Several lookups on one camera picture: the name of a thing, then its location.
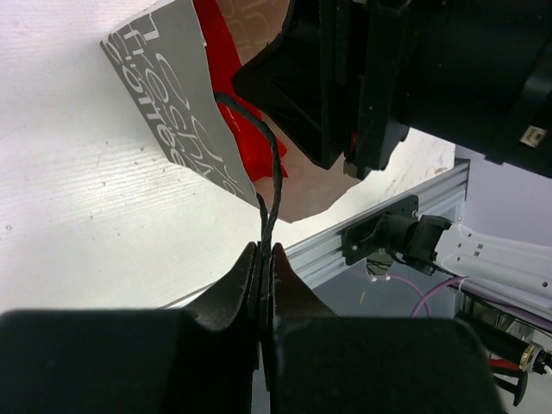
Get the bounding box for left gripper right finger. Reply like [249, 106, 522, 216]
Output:
[264, 244, 504, 413]

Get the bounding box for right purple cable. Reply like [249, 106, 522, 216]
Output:
[387, 275, 469, 318]

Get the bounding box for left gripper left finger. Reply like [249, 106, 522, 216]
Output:
[1, 243, 258, 413]

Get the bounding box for red snack packet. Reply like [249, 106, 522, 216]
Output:
[193, 0, 273, 182]

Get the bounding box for grey paper coffee bag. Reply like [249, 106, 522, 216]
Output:
[99, 0, 456, 225]

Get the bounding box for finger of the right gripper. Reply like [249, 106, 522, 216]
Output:
[232, 1, 367, 168]

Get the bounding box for aluminium front rail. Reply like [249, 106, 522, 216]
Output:
[163, 158, 471, 311]

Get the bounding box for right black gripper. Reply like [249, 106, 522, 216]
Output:
[348, 1, 551, 178]

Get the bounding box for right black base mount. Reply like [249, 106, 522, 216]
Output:
[342, 195, 419, 266]

